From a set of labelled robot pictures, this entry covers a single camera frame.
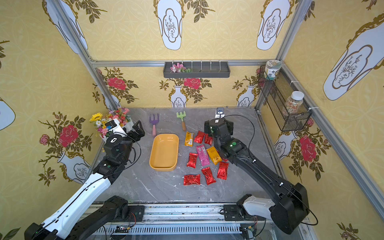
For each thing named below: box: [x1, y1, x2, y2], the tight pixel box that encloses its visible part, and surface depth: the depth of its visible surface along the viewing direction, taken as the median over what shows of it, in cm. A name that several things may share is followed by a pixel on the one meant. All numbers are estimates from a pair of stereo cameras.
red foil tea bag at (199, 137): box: [194, 130, 205, 144], surface depth 102 cm
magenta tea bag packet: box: [196, 144, 211, 167], surface depth 94 cm
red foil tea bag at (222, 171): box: [217, 161, 229, 181], surface depth 87 cm
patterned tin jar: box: [265, 59, 282, 80], surface depth 87 cm
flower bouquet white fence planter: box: [89, 107, 133, 142], surface depth 92 cm
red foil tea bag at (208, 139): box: [204, 133, 213, 146], surface depth 102 cm
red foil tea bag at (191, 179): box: [183, 174, 201, 186], surface depth 84 cm
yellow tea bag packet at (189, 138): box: [184, 131, 195, 147], surface depth 100 cm
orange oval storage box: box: [149, 133, 180, 172], surface depth 97 cm
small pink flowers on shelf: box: [170, 62, 191, 73], surface depth 89 cm
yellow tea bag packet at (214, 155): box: [206, 146, 222, 166], surface depth 94 cm
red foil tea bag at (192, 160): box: [187, 152, 198, 169], surface depth 92 cm
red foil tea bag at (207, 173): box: [201, 166, 217, 185], surface depth 85 cm
